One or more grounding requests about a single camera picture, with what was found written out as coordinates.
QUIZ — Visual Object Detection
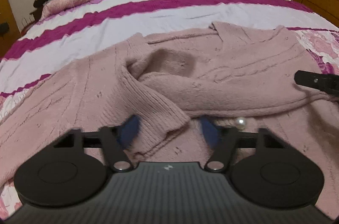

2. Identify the pink knitted cardigan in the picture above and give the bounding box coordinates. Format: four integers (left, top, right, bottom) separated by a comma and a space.
1, 22, 338, 218

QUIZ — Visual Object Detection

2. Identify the floral striped bed cover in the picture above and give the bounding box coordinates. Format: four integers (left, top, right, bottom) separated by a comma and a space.
1, 0, 338, 117

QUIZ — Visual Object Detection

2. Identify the red shopping bag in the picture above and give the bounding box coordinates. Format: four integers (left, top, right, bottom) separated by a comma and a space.
21, 17, 36, 36

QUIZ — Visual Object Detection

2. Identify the dark bedside table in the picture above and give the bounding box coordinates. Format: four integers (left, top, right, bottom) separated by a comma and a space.
30, 7, 43, 22

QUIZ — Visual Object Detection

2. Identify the wooden wardrobe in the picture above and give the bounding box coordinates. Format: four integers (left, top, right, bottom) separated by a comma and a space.
0, 0, 21, 57

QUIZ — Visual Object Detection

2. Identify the black wardrobe handle box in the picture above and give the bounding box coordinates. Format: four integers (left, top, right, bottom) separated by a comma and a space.
0, 22, 9, 36

